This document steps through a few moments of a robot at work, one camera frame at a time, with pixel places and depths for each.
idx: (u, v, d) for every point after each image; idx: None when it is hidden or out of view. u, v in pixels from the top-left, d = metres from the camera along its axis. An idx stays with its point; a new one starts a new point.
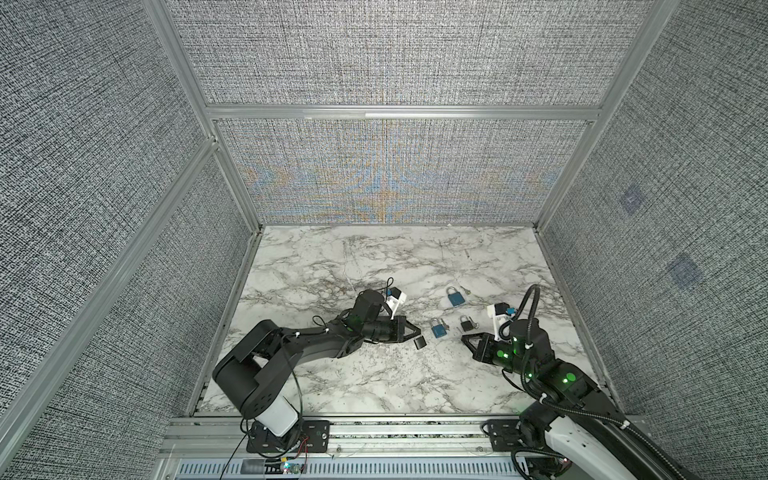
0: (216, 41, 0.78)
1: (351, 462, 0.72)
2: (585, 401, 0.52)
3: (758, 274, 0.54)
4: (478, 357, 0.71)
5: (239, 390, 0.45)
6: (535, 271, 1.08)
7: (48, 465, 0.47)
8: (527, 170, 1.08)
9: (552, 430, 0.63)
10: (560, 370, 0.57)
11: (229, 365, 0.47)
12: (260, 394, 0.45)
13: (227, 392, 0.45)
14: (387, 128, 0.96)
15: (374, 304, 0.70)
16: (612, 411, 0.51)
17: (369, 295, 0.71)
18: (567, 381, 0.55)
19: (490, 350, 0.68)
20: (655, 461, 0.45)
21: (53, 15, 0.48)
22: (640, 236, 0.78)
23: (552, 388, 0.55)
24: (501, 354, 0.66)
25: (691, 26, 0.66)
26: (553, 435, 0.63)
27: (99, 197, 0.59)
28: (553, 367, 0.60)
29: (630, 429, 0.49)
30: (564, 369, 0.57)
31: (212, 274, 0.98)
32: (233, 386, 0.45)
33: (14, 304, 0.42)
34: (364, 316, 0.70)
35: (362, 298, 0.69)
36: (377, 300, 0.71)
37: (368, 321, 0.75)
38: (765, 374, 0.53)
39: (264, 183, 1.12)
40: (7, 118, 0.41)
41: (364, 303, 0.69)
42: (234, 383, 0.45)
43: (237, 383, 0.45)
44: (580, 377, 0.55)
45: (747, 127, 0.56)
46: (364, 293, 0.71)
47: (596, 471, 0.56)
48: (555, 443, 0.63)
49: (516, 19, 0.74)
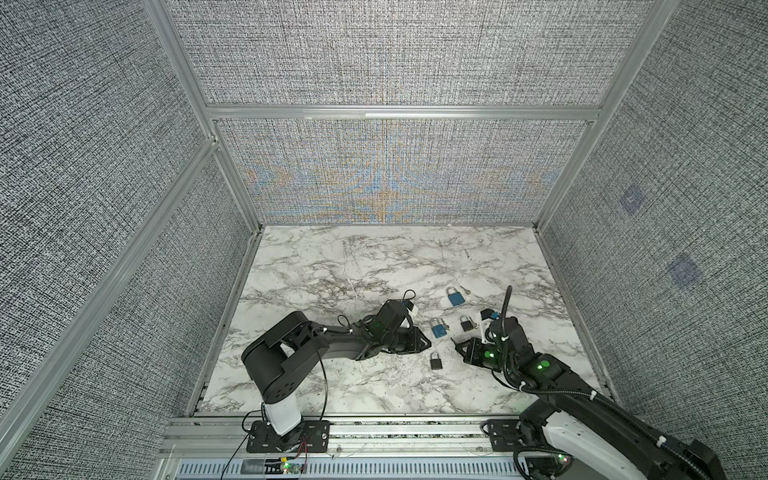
0: (216, 41, 0.78)
1: (351, 462, 0.72)
2: (560, 381, 0.56)
3: (758, 274, 0.54)
4: (469, 358, 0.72)
5: (266, 376, 0.46)
6: (535, 271, 1.08)
7: (48, 465, 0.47)
8: (528, 170, 1.08)
9: (549, 427, 0.63)
10: (536, 359, 0.62)
11: (260, 350, 0.49)
12: (284, 384, 0.48)
13: (256, 374, 0.47)
14: (387, 128, 0.96)
15: (399, 313, 0.72)
16: (583, 386, 0.54)
17: (396, 303, 0.75)
18: (542, 367, 0.60)
19: (479, 353, 0.73)
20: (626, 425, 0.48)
21: (53, 15, 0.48)
22: (640, 236, 0.78)
23: (530, 377, 0.60)
24: (487, 354, 0.71)
25: (691, 26, 0.66)
26: (549, 430, 0.63)
27: (99, 197, 0.59)
28: (530, 358, 0.64)
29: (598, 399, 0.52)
30: (540, 357, 0.62)
31: (212, 274, 0.98)
32: (260, 372, 0.47)
33: (14, 304, 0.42)
34: (387, 325, 0.72)
35: (387, 306, 0.72)
36: (403, 310, 0.73)
37: (388, 330, 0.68)
38: (765, 374, 0.53)
39: (264, 183, 1.12)
40: (7, 118, 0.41)
41: (388, 310, 0.71)
42: (263, 370, 0.47)
43: (265, 370, 0.47)
44: (557, 365, 0.59)
45: (747, 127, 0.56)
46: (390, 301, 0.74)
47: (591, 457, 0.56)
48: (554, 439, 0.63)
49: (516, 19, 0.74)
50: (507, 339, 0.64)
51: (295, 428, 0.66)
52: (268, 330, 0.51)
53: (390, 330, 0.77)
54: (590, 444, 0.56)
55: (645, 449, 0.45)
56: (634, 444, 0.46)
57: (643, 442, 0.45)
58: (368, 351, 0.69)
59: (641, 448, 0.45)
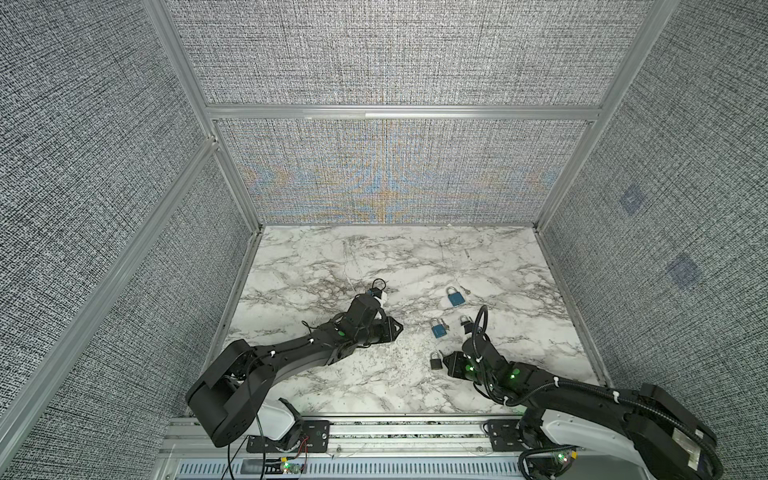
0: (216, 42, 0.78)
1: (351, 462, 0.72)
2: (533, 384, 0.59)
3: (758, 274, 0.54)
4: (451, 372, 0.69)
5: (212, 417, 0.42)
6: (535, 271, 1.08)
7: (48, 465, 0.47)
8: (528, 170, 1.08)
9: (546, 424, 0.63)
10: (509, 369, 0.69)
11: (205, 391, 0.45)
12: (232, 423, 0.43)
13: (202, 416, 0.43)
14: (387, 128, 0.96)
15: (371, 307, 0.68)
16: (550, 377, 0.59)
17: (365, 298, 0.69)
18: (515, 376, 0.64)
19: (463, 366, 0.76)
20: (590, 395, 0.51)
21: (53, 15, 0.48)
22: (640, 236, 0.78)
23: (510, 389, 0.63)
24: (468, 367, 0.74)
25: (691, 26, 0.66)
26: (549, 427, 0.62)
27: (99, 197, 0.59)
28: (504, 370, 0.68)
29: (564, 384, 0.56)
30: (513, 366, 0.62)
31: (212, 274, 0.98)
32: (205, 411, 0.43)
33: (14, 304, 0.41)
34: (361, 320, 0.69)
35: (357, 302, 0.67)
36: (374, 304, 0.68)
37: (362, 325, 0.72)
38: (765, 374, 0.53)
39: (264, 183, 1.12)
40: (7, 118, 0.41)
41: (362, 305, 0.66)
42: (208, 408, 0.43)
43: (211, 411, 0.43)
44: (526, 368, 0.64)
45: (747, 127, 0.56)
46: (359, 296, 0.69)
47: (591, 438, 0.55)
48: (557, 434, 0.62)
49: (516, 19, 0.74)
50: (482, 360, 0.67)
51: (295, 425, 0.67)
52: (212, 368, 0.46)
53: (364, 325, 0.70)
54: (586, 428, 0.56)
55: (611, 408, 0.48)
56: (601, 409, 0.49)
57: (608, 404, 0.48)
58: (342, 350, 0.64)
59: (608, 409, 0.48)
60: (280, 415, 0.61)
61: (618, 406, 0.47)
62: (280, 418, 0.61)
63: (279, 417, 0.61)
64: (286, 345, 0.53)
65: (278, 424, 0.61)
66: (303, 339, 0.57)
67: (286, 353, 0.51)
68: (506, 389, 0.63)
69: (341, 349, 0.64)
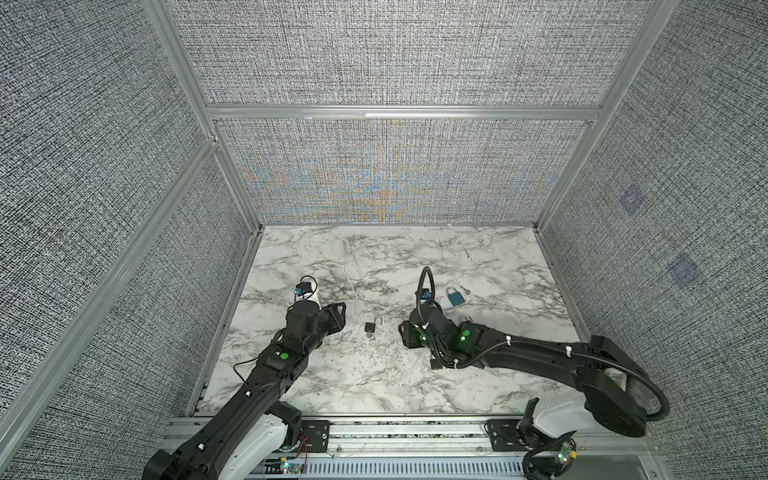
0: (216, 41, 0.78)
1: (351, 462, 0.72)
2: (483, 345, 0.57)
3: (758, 274, 0.54)
4: (405, 343, 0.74)
5: None
6: (535, 271, 1.08)
7: (48, 465, 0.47)
8: (528, 170, 1.08)
9: (535, 418, 0.65)
10: (460, 334, 0.63)
11: None
12: None
13: None
14: (387, 128, 0.96)
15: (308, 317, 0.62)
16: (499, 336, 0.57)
17: (305, 302, 0.64)
18: (465, 338, 0.61)
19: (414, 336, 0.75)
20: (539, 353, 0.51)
21: (52, 15, 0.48)
22: (640, 236, 0.78)
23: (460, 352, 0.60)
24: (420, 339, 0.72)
25: (691, 26, 0.66)
26: (539, 421, 0.63)
27: (99, 197, 0.59)
28: (453, 334, 0.65)
29: (514, 342, 0.54)
30: (461, 329, 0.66)
31: (212, 274, 0.98)
32: None
33: (14, 303, 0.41)
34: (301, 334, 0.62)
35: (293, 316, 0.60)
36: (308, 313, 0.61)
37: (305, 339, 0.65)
38: (765, 374, 0.53)
39: (262, 182, 1.12)
40: (7, 118, 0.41)
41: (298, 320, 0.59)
42: None
43: None
44: (476, 330, 0.61)
45: (747, 127, 0.56)
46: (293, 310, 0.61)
47: (563, 415, 0.57)
48: (548, 427, 0.62)
49: (516, 19, 0.74)
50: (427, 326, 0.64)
51: (295, 419, 0.68)
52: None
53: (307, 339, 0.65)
54: (555, 409, 0.59)
55: (565, 364, 0.47)
56: (556, 365, 0.48)
57: (560, 359, 0.48)
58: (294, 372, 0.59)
59: (562, 365, 0.47)
60: (269, 429, 0.61)
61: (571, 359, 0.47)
62: (275, 432, 0.62)
63: (273, 432, 0.61)
64: (218, 414, 0.47)
65: (278, 438, 0.63)
66: (239, 397, 0.50)
67: (221, 424, 0.46)
68: (457, 352, 0.61)
69: (292, 369, 0.58)
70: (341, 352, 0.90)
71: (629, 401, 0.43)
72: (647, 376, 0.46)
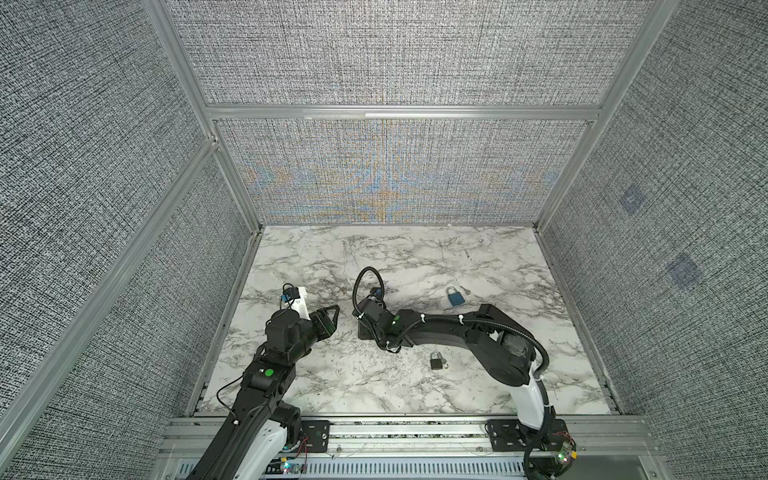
0: (216, 41, 0.78)
1: (351, 462, 0.72)
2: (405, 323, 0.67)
3: (758, 274, 0.54)
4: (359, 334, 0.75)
5: None
6: (535, 271, 1.08)
7: (48, 465, 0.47)
8: (527, 170, 1.08)
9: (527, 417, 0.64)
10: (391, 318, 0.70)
11: None
12: None
13: None
14: (387, 128, 0.96)
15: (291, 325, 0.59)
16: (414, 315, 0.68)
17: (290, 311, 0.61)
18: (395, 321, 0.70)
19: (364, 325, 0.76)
20: (437, 324, 0.61)
21: (52, 16, 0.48)
22: (640, 236, 0.78)
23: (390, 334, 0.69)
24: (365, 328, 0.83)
25: (691, 26, 0.66)
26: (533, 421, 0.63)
27: (99, 197, 0.59)
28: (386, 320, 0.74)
29: (428, 318, 0.64)
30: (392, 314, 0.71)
31: (212, 274, 0.98)
32: None
33: (14, 304, 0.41)
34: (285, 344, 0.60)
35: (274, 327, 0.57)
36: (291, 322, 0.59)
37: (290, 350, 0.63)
38: (765, 374, 0.53)
39: (263, 182, 1.12)
40: (7, 118, 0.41)
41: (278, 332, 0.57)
42: None
43: None
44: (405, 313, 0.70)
45: (747, 127, 0.56)
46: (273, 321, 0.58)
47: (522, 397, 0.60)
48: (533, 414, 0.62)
49: (516, 19, 0.74)
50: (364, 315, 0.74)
51: (295, 414, 0.69)
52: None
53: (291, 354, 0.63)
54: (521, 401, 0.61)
55: (458, 330, 0.56)
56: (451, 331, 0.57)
57: (455, 326, 0.57)
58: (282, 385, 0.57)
59: (455, 331, 0.56)
60: (268, 437, 0.61)
61: (463, 324, 0.56)
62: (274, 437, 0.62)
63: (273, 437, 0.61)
64: (207, 454, 0.46)
65: (278, 442, 0.63)
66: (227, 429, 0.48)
67: (212, 463, 0.45)
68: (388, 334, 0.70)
69: (280, 383, 0.57)
70: (341, 352, 0.90)
71: (508, 356, 0.51)
72: (529, 334, 0.55)
